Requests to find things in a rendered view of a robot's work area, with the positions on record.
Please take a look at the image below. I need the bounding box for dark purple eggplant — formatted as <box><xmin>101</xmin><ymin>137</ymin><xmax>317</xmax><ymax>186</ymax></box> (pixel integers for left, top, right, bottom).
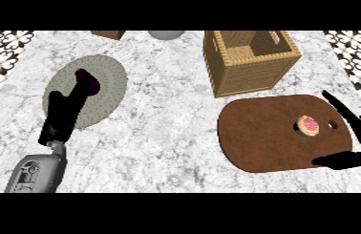
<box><xmin>76</xmin><ymin>68</ymin><xmax>102</xmax><ymax>96</ymax></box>

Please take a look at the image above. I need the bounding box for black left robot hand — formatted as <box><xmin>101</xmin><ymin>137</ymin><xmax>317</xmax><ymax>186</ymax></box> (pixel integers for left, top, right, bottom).
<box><xmin>37</xmin><ymin>69</ymin><xmax>90</xmax><ymax>147</ymax></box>

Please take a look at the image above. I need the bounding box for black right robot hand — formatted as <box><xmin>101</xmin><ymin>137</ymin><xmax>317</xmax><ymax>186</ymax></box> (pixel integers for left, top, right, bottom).
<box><xmin>311</xmin><ymin>90</ymin><xmax>361</xmax><ymax>171</ymax></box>

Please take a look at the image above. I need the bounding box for grey round bowl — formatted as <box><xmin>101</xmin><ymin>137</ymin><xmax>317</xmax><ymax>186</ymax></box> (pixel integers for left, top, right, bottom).
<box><xmin>148</xmin><ymin>31</ymin><xmax>185</xmax><ymax>41</ymax></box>

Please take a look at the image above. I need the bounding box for pink frosted cupcake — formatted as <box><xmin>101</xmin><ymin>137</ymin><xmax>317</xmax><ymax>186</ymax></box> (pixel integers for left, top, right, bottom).
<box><xmin>294</xmin><ymin>115</ymin><xmax>322</xmax><ymax>138</ymax></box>

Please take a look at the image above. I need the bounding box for brown wooden block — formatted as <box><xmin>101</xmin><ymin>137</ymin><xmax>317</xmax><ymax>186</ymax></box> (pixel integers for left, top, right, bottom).
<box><xmin>90</xmin><ymin>31</ymin><xmax>127</xmax><ymax>41</ymax></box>

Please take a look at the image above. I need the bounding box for brown wooden cutting board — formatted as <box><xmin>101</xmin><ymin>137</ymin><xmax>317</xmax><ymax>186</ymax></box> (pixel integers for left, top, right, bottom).
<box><xmin>216</xmin><ymin>94</ymin><xmax>356</xmax><ymax>174</ymax></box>

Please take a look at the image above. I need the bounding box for square wicker basket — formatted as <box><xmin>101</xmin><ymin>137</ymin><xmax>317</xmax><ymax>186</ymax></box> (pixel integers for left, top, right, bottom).
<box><xmin>202</xmin><ymin>31</ymin><xmax>304</xmax><ymax>99</ymax></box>

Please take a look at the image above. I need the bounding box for round grey woven placemat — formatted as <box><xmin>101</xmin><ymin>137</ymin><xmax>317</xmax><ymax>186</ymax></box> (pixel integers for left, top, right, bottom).
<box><xmin>42</xmin><ymin>54</ymin><xmax>130</xmax><ymax>131</ymax></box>

